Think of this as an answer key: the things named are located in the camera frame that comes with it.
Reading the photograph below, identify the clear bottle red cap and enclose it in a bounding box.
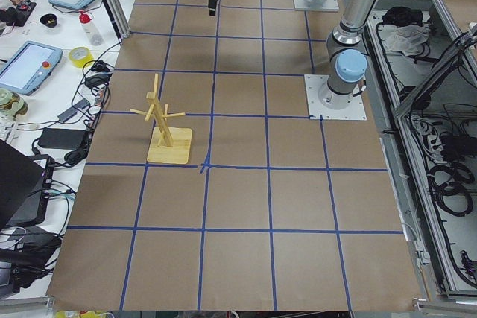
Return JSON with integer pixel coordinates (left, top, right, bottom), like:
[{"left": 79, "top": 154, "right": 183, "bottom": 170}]
[{"left": 79, "top": 10, "right": 103, "bottom": 46}]

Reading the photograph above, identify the yellow tape roll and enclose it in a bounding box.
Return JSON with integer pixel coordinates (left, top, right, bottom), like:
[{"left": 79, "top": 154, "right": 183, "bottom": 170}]
[{"left": 69, "top": 46, "right": 94, "bottom": 68}]

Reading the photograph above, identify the wooden mug tree stand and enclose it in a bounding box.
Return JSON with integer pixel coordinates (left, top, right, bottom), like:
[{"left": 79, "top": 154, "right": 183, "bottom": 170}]
[{"left": 130, "top": 74, "right": 193, "bottom": 165}]

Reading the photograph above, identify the small black bowl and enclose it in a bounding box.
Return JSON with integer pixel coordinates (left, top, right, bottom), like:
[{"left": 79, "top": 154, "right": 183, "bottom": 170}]
[{"left": 40, "top": 13, "right": 58, "bottom": 28}]

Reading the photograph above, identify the white crumpled cloth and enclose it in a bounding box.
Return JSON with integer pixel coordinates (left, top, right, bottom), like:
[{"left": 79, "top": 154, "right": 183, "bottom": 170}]
[{"left": 383, "top": 25, "right": 431, "bottom": 56}]

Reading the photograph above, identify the near blue teach pendant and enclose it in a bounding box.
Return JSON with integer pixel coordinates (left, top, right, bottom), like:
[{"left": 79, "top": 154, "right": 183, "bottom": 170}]
[{"left": 1, "top": 41, "right": 63, "bottom": 95}]

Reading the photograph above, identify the black power adapter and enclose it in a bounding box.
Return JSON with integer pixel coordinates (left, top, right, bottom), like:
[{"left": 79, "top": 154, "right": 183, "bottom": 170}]
[{"left": 38, "top": 128, "right": 86, "bottom": 150}]

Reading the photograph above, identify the black laptop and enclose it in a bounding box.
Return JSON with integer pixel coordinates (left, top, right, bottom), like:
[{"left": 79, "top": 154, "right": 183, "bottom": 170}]
[{"left": 1, "top": 141, "right": 54, "bottom": 229}]

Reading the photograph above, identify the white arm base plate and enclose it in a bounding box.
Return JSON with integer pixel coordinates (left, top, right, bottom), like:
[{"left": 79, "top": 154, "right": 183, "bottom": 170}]
[
  {"left": 294, "top": 0, "right": 339, "bottom": 12},
  {"left": 304, "top": 74, "right": 367, "bottom": 121}
]

